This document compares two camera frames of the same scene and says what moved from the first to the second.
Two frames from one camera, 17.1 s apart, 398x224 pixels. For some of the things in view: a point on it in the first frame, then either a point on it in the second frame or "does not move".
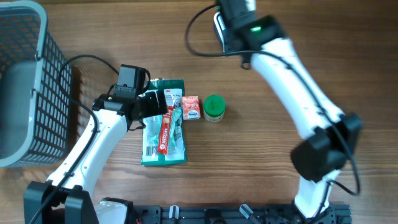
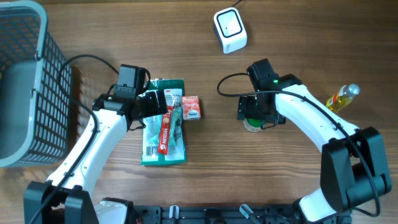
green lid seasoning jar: (214, 107) -> (252, 124)
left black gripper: (153, 109) does not move
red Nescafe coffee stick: (164, 132) does not move
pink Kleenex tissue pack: (191, 107) does not move
